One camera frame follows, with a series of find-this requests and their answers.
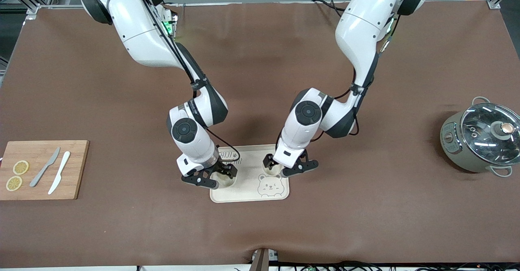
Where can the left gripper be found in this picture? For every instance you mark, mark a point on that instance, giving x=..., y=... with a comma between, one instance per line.
x=269, y=161

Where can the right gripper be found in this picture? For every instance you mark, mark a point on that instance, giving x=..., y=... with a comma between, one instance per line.
x=222, y=168

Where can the white paper cup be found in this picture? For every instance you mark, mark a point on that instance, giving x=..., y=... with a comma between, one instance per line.
x=271, y=168
x=226, y=182

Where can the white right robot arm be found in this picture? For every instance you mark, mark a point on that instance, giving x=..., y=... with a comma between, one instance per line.
x=138, y=19

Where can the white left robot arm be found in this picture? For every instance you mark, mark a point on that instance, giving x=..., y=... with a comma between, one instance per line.
x=365, y=19

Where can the cream bear print tray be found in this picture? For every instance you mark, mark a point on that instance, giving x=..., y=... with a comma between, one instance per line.
x=248, y=185

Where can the brown table cover mat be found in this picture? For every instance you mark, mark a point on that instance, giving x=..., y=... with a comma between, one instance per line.
x=122, y=230

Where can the wooden cutting board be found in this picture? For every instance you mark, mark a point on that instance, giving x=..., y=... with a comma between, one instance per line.
x=77, y=181

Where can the white plastic knife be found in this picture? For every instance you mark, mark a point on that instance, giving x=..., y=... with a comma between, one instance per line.
x=59, y=170

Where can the grey plastic knife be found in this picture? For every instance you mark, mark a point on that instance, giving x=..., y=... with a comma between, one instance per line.
x=45, y=166

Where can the grey electric cooking pot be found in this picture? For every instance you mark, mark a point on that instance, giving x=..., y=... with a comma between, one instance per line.
x=459, y=153

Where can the dried lemon slice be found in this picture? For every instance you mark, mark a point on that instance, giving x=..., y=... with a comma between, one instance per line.
x=14, y=183
x=20, y=167

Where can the glass pot lid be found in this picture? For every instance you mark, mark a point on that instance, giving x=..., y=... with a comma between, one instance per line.
x=479, y=141

